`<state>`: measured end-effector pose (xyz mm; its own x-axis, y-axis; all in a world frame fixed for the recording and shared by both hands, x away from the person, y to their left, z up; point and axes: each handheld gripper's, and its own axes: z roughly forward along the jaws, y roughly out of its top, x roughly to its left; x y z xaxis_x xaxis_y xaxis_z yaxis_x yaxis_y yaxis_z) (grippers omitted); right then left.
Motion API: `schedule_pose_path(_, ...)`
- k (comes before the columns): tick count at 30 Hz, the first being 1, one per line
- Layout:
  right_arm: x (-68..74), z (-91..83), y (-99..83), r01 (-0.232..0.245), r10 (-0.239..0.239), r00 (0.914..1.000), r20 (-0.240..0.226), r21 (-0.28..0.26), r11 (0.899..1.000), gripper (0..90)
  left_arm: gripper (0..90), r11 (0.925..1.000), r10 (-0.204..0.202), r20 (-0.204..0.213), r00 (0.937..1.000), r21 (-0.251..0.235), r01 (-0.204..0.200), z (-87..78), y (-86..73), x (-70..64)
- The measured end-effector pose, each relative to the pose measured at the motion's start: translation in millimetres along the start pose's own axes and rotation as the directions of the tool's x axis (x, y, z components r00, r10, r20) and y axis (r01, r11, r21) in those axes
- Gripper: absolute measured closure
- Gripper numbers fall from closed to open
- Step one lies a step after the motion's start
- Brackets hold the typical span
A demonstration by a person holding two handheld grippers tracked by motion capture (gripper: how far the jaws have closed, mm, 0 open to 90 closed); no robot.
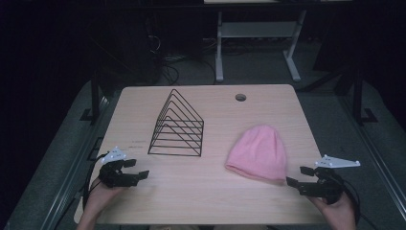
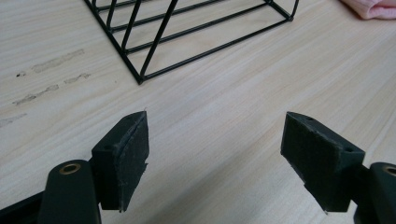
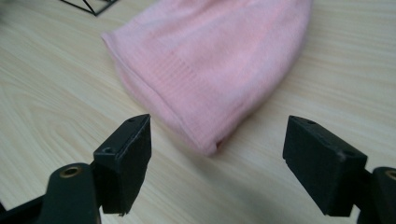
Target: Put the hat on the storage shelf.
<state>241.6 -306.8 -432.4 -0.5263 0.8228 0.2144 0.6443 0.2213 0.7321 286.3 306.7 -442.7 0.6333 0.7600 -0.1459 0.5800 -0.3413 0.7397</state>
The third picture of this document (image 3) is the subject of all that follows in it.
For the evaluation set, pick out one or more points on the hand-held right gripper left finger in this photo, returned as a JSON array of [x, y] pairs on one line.
[[123, 168]]

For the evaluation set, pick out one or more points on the pink knitted hat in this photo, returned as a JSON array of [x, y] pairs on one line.
[[211, 62]]

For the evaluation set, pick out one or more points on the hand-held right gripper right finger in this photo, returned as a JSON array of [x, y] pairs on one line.
[[320, 165]]

